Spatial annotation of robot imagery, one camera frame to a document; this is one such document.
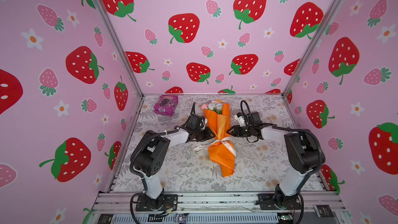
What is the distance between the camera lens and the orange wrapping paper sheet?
2.74 ft

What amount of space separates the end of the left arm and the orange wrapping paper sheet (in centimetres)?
7

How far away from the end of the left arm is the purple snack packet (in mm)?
318

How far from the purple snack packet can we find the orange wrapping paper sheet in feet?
0.81

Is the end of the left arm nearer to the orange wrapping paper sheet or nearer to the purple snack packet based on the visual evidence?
the orange wrapping paper sheet

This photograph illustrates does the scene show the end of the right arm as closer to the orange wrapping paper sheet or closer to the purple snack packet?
the orange wrapping paper sheet

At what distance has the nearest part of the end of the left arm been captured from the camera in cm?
76

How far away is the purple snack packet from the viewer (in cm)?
106
